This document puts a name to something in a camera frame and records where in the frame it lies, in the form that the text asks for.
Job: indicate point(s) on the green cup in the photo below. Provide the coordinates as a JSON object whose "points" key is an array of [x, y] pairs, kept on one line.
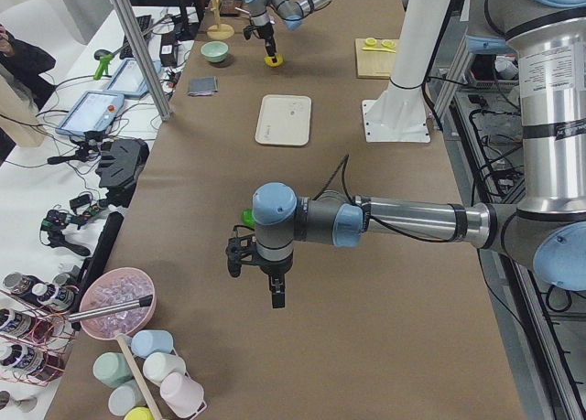
{"points": [[111, 369]]}

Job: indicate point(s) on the copper wire bottle rack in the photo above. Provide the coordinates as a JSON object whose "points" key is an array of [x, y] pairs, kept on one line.
{"points": [[44, 339]]}

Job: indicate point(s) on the yellow lemon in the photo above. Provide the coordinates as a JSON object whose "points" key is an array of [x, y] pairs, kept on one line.
{"points": [[274, 61]]}

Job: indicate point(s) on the blue cup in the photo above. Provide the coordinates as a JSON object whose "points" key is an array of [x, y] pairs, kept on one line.
{"points": [[148, 341]]}

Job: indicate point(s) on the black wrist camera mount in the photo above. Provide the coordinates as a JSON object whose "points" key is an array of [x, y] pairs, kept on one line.
{"points": [[249, 31]]}

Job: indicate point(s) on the aluminium frame post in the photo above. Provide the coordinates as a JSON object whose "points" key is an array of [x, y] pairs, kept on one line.
{"points": [[127, 19]]}

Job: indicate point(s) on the pink cup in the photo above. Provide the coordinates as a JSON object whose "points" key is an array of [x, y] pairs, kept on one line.
{"points": [[184, 396]]}

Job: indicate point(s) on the white cup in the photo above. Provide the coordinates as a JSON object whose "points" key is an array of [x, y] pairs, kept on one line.
{"points": [[159, 365]]}

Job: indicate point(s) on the green lime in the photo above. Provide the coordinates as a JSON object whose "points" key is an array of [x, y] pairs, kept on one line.
{"points": [[247, 218]]}

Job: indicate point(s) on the white rabbit tray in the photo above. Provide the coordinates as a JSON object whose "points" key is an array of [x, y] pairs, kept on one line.
{"points": [[284, 120]]}

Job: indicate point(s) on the teach pendant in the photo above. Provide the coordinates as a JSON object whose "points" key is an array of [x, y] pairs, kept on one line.
{"points": [[93, 112], [128, 80]]}

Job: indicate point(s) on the mint green bowl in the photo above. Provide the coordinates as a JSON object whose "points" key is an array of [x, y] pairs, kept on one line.
{"points": [[215, 51]]}

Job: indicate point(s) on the teach pendant far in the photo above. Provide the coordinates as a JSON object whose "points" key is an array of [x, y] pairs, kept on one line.
{"points": [[128, 80]]}

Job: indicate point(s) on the wooden mug tree stand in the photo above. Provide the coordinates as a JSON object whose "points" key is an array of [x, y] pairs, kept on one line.
{"points": [[219, 30]]}

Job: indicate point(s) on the wooden cutting board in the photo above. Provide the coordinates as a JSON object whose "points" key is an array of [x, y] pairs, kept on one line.
{"points": [[374, 65]]}

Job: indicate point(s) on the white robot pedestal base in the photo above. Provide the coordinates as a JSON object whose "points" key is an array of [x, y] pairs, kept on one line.
{"points": [[394, 121]]}

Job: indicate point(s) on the grey folded cloth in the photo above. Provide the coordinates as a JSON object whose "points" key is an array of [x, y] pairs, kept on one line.
{"points": [[203, 86]]}

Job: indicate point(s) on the teach pendant near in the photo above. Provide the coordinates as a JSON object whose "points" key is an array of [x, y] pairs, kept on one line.
{"points": [[93, 112]]}

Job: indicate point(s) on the lemon slice lower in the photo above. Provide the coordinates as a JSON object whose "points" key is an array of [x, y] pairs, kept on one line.
{"points": [[388, 43]]}

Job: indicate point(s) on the yellow plastic knife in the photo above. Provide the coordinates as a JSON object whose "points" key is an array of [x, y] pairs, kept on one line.
{"points": [[375, 49]]}

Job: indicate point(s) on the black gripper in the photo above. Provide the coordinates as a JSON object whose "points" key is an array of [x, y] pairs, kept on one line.
{"points": [[266, 36], [273, 267]]}

